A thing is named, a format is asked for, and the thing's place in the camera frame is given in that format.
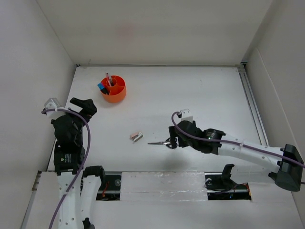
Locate black handled scissors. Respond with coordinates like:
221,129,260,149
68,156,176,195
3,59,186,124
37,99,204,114
148,137,178,149

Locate blue cap black highlighter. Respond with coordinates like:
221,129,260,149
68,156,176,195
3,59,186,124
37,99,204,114
97,82,105,90

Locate pink white pen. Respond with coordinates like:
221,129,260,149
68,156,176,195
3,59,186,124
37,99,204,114
106,73,113,86

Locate pink cap black highlighter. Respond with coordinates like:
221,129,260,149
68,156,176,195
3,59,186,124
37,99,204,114
100,87,109,95

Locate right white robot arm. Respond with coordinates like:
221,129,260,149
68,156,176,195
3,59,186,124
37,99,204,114
168,120,305,192

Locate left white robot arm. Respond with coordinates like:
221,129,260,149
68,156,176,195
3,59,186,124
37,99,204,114
45,98,106,229

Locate orange round desk organizer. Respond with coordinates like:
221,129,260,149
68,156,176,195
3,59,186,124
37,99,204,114
101,75,127,104

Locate pink white mini stapler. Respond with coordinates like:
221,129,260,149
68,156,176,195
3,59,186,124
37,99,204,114
130,131,143,143

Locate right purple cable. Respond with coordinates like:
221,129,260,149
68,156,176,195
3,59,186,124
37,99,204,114
171,111,305,167

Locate purple cable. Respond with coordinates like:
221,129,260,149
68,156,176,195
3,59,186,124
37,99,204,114
171,111,305,167
41,107,92,229

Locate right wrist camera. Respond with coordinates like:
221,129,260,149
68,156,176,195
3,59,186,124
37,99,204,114
178,109,193,123

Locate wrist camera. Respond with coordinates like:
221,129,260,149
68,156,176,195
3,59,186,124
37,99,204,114
178,109,193,123
44,98,62,117

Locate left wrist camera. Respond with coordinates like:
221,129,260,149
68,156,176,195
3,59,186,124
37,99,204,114
44,98,62,117

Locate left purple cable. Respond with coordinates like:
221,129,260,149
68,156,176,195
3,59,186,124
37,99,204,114
41,107,92,229

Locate aluminium rail right side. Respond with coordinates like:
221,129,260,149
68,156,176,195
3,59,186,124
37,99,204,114
237,62,269,146

